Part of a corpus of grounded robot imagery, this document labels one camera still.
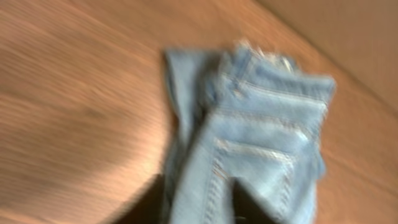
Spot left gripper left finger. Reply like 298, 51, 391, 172
114, 175, 165, 224

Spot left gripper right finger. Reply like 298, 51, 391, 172
232, 180, 276, 224

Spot light blue denim jeans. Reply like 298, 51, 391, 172
162, 44, 335, 223

